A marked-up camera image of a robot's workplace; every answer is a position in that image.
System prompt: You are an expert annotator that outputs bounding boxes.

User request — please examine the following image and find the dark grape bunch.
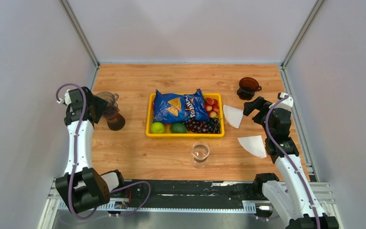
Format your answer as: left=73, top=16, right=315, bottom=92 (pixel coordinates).
left=183, top=118, right=221, bottom=134

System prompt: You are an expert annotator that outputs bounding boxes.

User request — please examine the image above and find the brown coffee dripper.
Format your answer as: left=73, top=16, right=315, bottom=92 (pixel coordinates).
left=237, top=77, right=262, bottom=101

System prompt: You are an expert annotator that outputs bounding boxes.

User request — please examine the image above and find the clear glass beaker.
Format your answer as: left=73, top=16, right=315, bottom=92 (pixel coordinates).
left=190, top=142, right=210, bottom=168

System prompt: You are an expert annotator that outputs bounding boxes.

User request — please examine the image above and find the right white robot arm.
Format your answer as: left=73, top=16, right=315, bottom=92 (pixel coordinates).
left=243, top=93, right=340, bottom=229

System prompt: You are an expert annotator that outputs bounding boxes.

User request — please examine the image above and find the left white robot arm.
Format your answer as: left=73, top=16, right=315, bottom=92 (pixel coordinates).
left=55, top=84, right=127, bottom=218

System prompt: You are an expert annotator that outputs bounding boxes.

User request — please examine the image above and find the blue chips bag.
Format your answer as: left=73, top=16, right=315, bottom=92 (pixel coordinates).
left=152, top=89, right=210, bottom=124

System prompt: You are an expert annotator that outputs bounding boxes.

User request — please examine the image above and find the brown glass cup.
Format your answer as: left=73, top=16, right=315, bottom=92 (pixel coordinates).
left=103, top=107, right=125, bottom=131

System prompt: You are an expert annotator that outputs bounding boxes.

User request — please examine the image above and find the dark green lime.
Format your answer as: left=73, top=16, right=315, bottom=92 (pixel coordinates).
left=170, top=123, right=188, bottom=134

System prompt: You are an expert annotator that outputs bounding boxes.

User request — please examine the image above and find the yellow plastic tray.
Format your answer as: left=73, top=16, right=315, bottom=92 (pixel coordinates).
left=145, top=93, right=225, bottom=139

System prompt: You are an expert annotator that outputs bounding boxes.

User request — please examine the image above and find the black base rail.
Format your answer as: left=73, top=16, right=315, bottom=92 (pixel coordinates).
left=110, top=179, right=272, bottom=210

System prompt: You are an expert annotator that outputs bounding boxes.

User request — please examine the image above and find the white coffee filter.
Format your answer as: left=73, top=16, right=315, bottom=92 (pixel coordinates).
left=223, top=104, right=243, bottom=129
left=238, top=135, right=267, bottom=158

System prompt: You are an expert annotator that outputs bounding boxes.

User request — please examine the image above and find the yellow-green lime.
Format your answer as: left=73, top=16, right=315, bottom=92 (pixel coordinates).
left=150, top=122, right=166, bottom=134

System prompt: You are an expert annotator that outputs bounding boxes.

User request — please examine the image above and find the red lychee bunch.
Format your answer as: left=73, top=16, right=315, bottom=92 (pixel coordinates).
left=204, top=97, right=220, bottom=118

